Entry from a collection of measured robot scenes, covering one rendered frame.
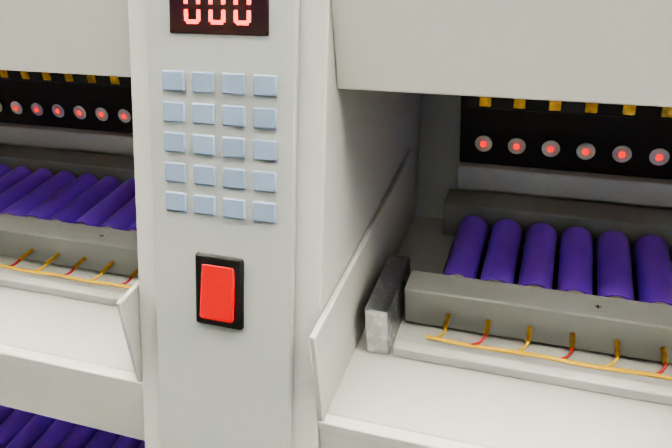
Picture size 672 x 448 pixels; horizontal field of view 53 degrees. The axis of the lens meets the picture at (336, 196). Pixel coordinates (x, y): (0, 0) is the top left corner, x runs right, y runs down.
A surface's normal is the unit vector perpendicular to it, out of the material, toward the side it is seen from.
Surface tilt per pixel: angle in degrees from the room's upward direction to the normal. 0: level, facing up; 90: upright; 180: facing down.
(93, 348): 17
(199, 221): 90
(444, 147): 90
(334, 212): 90
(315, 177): 90
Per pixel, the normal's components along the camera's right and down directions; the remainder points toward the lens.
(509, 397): -0.07, -0.87
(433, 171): -0.32, 0.21
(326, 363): 0.95, 0.10
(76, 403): -0.32, 0.48
